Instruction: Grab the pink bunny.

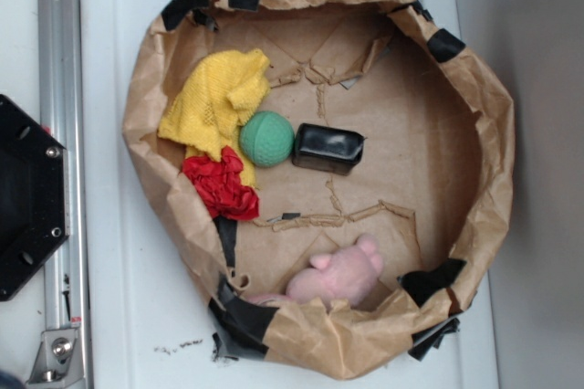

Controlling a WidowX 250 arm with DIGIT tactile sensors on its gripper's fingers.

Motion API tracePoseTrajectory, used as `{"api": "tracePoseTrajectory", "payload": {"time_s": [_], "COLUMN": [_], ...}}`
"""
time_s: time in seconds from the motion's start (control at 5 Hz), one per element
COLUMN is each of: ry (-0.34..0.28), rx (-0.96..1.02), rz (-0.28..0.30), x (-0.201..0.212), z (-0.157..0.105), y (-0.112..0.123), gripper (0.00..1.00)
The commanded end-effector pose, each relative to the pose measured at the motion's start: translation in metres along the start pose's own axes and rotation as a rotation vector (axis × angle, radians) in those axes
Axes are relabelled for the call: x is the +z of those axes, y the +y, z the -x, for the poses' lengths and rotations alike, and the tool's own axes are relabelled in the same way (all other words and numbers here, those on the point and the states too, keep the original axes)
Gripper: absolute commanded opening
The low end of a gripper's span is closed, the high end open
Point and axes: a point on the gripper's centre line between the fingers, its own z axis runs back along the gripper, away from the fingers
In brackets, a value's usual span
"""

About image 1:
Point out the yellow knitted cloth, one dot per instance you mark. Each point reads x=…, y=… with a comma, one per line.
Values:
x=220, y=96

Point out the green foam ball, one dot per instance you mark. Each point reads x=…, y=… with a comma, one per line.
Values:
x=267, y=139

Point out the red crumpled paper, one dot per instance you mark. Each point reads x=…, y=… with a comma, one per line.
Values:
x=220, y=186

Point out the aluminium extrusion rail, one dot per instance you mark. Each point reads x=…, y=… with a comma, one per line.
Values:
x=60, y=79

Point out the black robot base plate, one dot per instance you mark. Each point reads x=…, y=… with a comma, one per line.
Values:
x=33, y=207

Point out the metal corner bracket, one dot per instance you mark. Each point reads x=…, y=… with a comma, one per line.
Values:
x=58, y=362

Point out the brown paper bag bin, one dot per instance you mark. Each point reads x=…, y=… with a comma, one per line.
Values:
x=434, y=184

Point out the white plastic tray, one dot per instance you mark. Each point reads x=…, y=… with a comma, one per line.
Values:
x=150, y=328

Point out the black rectangular box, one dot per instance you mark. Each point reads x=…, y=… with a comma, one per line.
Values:
x=327, y=149

